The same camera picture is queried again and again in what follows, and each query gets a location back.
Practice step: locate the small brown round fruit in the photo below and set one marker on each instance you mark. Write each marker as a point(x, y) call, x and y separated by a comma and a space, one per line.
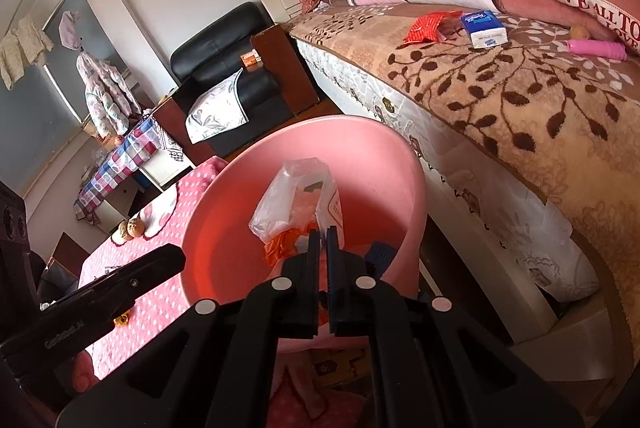
point(580, 30)

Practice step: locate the bed with leaf blanket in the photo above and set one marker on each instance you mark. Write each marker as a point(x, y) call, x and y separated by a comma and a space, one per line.
point(525, 82)

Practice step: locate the black leather armchair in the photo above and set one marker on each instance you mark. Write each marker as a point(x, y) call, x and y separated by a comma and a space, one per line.
point(225, 52)

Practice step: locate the patterned hanging cloth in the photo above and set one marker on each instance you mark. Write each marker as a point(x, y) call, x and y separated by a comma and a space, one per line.
point(172, 147)

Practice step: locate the pink polka dot blanket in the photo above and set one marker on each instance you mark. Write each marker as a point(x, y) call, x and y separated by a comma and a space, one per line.
point(160, 323)

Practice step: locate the orange wrapper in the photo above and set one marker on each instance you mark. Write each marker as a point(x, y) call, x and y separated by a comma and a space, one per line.
point(282, 248)

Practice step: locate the cream knitted sweater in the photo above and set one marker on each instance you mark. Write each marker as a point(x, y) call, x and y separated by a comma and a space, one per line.
point(20, 52)

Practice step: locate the pink plastic bucket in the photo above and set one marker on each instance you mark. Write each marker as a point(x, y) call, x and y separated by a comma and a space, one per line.
point(225, 218)

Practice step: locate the pastel puffer jacket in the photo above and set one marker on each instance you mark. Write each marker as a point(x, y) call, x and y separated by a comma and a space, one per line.
point(105, 97)

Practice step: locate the red packet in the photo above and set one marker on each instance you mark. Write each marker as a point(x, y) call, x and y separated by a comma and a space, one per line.
point(430, 27)

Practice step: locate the walnut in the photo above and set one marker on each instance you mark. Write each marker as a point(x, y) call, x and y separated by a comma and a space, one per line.
point(121, 233)
point(134, 227)

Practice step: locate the patterned cardboard box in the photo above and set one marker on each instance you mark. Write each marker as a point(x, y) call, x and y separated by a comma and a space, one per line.
point(340, 363)

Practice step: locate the orange fruit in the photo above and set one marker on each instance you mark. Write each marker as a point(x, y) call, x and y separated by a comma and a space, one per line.
point(118, 140)

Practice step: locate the clear plastic wrapper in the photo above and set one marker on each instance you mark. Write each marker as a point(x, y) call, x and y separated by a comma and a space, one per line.
point(295, 193)

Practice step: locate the wooden side table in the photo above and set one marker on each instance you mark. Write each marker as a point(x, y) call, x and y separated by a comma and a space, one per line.
point(67, 250)

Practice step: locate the white quilted mattress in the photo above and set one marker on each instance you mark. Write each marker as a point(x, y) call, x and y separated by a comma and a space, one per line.
point(450, 157)

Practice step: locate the dark wooden side cabinet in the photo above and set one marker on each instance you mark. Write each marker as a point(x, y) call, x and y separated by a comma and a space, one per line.
point(287, 67)

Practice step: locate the black leather sofa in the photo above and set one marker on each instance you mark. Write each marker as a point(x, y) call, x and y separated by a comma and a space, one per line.
point(50, 278)

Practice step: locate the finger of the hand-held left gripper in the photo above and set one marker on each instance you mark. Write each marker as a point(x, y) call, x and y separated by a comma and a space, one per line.
point(145, 270)

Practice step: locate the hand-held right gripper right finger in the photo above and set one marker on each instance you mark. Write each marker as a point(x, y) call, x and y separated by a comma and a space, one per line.
point(336, 258)

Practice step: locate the yellow gold wrapper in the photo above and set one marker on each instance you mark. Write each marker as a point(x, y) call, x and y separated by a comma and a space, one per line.
point(121, 319)

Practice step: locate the pink hat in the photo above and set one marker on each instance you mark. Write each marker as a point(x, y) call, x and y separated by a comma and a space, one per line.
point(70, 30)

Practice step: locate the checked tablecloth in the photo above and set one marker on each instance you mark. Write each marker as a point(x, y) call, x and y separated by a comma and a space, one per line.
point(117, 162)

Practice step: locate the white desk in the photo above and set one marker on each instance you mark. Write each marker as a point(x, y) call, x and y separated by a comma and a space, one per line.
point(150, 178)

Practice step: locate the white floral cushion cloth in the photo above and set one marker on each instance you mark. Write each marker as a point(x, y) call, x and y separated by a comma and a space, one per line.
point(217, 107)

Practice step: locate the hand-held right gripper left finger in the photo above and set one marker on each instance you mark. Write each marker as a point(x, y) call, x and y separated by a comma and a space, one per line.
point(311, 258)

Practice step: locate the grey window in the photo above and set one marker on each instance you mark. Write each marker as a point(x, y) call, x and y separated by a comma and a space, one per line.
point(40, 117)

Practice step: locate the blue tissue pack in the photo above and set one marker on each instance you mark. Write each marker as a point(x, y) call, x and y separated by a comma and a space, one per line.
point(482, 30)

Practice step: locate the pink cylinder bottle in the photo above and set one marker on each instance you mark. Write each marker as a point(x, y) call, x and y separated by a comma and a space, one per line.
point(597, 49)

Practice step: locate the small orange box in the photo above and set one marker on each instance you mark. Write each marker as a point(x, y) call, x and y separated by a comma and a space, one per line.
point(251, 59)

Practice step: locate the blue foam net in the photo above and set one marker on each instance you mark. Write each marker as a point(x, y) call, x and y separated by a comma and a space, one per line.
point(382, 255)

